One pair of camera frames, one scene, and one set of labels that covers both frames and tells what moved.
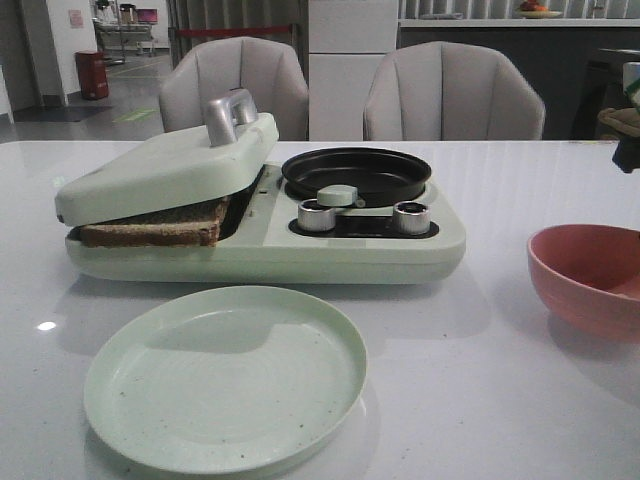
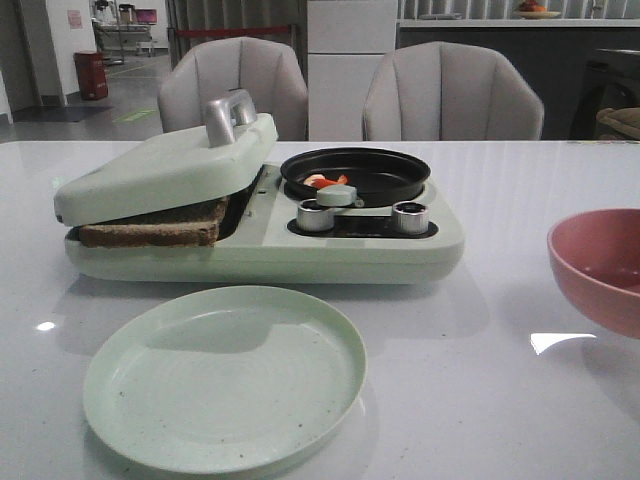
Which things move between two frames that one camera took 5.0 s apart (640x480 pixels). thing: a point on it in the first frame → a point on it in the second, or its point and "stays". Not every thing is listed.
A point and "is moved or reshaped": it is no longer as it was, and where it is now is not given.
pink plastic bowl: (589, 277) is moved or reshaped
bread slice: (195, 225) stays
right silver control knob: (411, 217) stays
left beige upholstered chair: (208, 69) stays
